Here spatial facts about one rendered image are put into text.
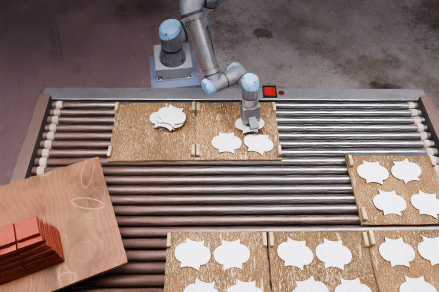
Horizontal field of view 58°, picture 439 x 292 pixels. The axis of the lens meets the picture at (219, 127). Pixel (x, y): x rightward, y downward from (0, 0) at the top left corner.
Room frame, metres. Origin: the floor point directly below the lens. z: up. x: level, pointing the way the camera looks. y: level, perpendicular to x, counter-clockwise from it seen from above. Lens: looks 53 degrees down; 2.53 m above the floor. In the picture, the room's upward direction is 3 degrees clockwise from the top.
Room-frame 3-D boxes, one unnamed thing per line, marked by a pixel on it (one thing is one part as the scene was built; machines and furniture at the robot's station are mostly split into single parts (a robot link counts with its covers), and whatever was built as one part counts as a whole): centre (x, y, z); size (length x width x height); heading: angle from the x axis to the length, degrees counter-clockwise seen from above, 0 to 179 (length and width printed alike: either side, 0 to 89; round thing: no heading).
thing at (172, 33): (1.64, 0.28, 1.13); 0.13 x 0.12 x 0.14; 122
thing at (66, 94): (1.43, -0.09, 0.89); 2.08 x 0.08 x 0.06; 93
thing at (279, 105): (1.36, -0.09, 0.90); 1.95 x 0.05 x 0.05; 93
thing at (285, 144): (1.11, -0.11, 0.90); 1.95 x 0.05 x 0.05; 93
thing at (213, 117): (1.18, -0.09, 0.93); 0.41 x 0.35 x 0.02; 94
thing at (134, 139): (1.15, 0.32, 0.93); 0.41 x 0.35 x 0.02; 94
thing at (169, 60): (1.63, 0.28, 1.01); 0.15 x 0.15 x 0.10
